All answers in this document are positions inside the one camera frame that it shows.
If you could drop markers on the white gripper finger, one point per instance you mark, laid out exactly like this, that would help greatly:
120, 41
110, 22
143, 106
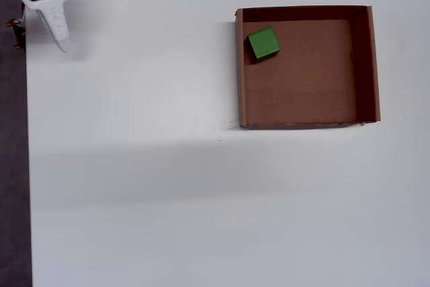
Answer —
55, 21

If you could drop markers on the small brown table clamp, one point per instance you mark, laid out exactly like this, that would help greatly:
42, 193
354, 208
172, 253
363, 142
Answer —
18, 36

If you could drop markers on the brown cardboard box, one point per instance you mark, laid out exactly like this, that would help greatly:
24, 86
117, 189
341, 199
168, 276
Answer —
302, 92

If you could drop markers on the green cube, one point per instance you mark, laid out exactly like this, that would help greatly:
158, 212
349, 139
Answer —
263, 43

